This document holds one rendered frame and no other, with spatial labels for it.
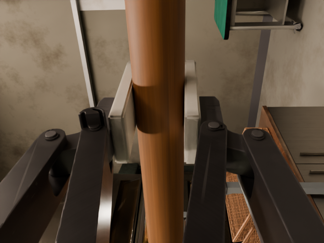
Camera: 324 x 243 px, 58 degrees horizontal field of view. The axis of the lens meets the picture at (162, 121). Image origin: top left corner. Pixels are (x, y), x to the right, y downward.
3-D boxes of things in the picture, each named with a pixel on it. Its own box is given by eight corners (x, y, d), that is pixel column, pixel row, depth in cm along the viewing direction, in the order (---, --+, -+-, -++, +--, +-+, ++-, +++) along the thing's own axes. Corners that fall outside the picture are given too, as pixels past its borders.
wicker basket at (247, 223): (278, 245, 176) (232, 244, 178) (257, 177, 223) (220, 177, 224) (296, 189, 149) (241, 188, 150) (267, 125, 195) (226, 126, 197)
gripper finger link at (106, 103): (107, 177, 14) (44, 177, 14) (123, 118, 18) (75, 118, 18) (102, 152, 13) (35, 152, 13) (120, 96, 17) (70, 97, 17)
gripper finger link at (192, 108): (184, 116, 14) (201, 116, 13) (184, 59, 19) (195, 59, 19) (183, 165, 15) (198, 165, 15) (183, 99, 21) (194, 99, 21)
